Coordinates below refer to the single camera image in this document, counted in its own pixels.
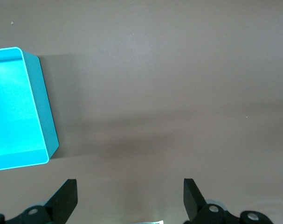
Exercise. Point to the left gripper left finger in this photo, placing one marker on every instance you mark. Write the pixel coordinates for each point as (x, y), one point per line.
(62, 205)

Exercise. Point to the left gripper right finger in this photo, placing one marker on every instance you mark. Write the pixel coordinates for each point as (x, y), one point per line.
(192, 200)

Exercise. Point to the teal plastic storage bin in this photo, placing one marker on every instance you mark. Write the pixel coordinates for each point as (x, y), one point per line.
(15, 105)

